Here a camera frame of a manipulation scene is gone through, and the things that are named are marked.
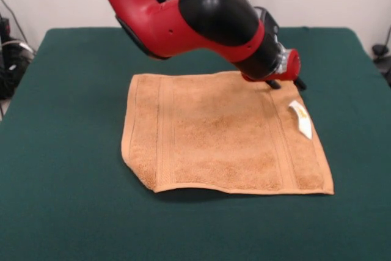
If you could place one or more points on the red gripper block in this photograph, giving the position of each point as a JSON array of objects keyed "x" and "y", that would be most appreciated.
[{"x": 291, "y": 65}]

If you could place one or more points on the orange terry towel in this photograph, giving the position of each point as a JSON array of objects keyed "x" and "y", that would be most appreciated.
[{"x": 214, "y": 138}]

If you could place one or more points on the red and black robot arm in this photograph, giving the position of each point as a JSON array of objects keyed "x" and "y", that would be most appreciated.
[{"x": 189, "y": 25}]

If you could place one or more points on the small black adapter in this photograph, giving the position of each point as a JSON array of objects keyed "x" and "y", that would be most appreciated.
[{"x": 378, "y": 49}]

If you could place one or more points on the black floor object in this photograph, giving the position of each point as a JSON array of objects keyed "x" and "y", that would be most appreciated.
[{"x": 385, "y": 70}]

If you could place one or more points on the dark green table cloth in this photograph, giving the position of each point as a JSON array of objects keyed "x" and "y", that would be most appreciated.
[{"x": 61, "y": 120}]

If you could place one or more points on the red and black power strip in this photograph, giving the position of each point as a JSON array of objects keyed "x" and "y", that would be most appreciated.
[{"x": 4, "y": 27}]

